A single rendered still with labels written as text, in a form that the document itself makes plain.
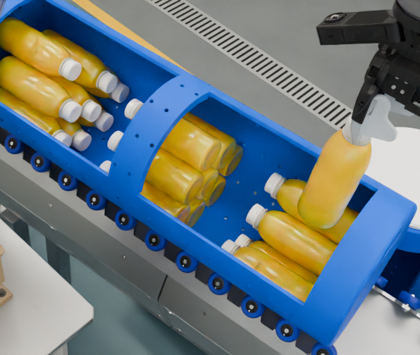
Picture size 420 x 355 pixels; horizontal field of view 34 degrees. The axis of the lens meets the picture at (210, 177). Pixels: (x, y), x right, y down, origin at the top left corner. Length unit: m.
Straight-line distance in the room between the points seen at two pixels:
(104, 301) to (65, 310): 1.34
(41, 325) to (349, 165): 0.48
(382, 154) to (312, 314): 0.48
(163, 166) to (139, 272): 0.26
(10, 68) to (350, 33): 0.77
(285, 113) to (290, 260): 1.83
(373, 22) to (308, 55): 2.55
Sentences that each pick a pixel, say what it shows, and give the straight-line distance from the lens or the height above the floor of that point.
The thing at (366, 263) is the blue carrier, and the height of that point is 1.21.
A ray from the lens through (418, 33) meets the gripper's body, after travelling 0.84.
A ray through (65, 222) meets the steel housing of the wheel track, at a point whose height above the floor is 0.86.
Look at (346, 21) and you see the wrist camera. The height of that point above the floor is 1.56.
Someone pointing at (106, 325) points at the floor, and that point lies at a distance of 2.34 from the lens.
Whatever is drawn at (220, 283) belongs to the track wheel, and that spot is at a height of 0.97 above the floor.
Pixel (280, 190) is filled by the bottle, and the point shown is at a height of 1.12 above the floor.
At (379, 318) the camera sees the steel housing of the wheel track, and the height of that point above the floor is 0.93.
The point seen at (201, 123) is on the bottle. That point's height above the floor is 1.14.
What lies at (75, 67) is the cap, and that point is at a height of 1.16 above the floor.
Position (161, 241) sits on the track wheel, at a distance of 1.33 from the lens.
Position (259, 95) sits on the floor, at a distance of 3.12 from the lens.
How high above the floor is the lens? 2.05
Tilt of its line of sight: 49 degrees down
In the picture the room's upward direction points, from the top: 11 degrees clockwise
